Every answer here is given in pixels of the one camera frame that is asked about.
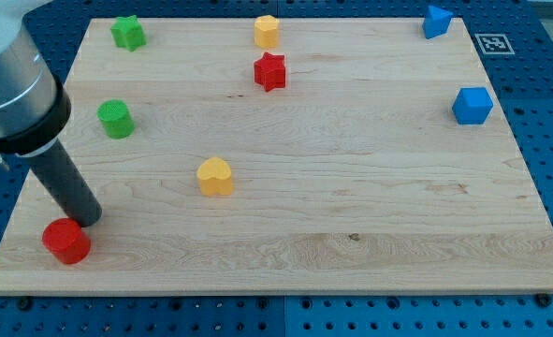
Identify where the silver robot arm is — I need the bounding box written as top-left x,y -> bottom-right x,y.
0,0 -> 70,168

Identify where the yellow heart block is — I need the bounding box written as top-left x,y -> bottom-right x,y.
196,156 -> 234,196

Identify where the wooden board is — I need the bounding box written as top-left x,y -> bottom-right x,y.
0,18 -> 553,297

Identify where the red star block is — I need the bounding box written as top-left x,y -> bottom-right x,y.
254,52 -> 286,92

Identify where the yellow hexagon block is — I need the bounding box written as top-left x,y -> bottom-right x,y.
254,15 -> 280,50

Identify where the green cylinder block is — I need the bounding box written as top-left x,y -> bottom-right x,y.
97,99 -> 135,139

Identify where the green star block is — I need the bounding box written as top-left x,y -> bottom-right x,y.
110,15 -> 147,51

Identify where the blue cube block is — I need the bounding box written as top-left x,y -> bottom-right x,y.
452,87 -> 493,125

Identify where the blue triangle block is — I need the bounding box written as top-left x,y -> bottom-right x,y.
422,5 -> 454,39

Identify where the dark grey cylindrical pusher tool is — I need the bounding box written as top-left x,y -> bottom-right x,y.
22,139 -> 102,227

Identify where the red cylinder block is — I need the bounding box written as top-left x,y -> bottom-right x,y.
41,218 -> 91,265

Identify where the black white fiducial tag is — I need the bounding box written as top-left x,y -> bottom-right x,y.
475,33 -> 515,55

